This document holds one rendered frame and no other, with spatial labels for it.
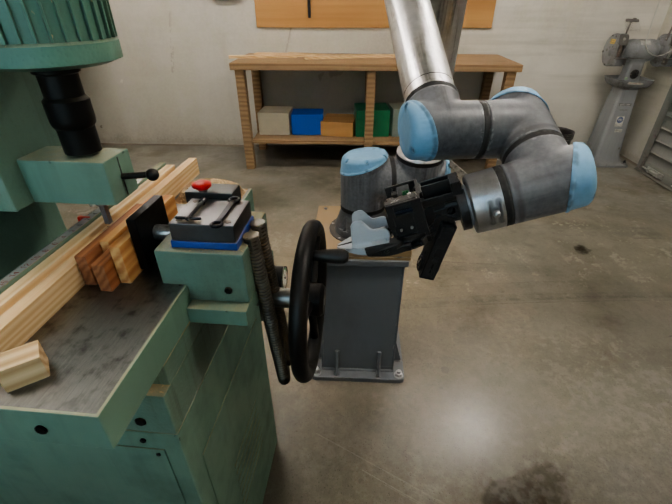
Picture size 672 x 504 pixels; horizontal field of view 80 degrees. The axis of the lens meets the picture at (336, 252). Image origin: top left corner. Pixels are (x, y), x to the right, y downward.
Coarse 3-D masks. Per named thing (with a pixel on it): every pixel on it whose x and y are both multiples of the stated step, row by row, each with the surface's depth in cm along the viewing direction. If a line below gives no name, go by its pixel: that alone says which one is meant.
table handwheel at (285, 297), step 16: (320, 224) 70; (304, 240) 62; (320, 240) 77; (304, 256) 60; (304, 272) 59; (320, 272) 83; (288, 288) 72; (304, 288) 58; (320, 288) 70; (288, 304) 71; (304, 304) 58; (320, 304) 69; (288, 320) 59; (304, 320) 58; (320, 320) 83; (288, 336) 60; (304, 336) 59; (320, 336) 81; (304, 352) 60; (304, 368) 62
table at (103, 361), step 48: (96, 288) 60; (144, 288) 60; (48, 336) 52; (96, 336) 52; (144, 336) 52; (0, 384) 45; (48, 384) 45; (96, 384) 45; (144, 384) 51; (0, 432) 45; (48, 432) 44; (96, 432) 43
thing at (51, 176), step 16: (32, 160) 59; (48, 160) 59; (64, 160) 58; (80, 160) 58; (96, 160) 58; (112, 160) 60; (128, 160) 64; (32, 176) 60; (48, 176) 60; (64, 176) 59; (80, 176) 59; (96, 176) 59; (112, 176) 60; (32, 192) 61; (48, 192) 61; (64, 192) 61; (80, 192) 61; (96, 192) 60; (112, 192) 60; (128, 192) 64
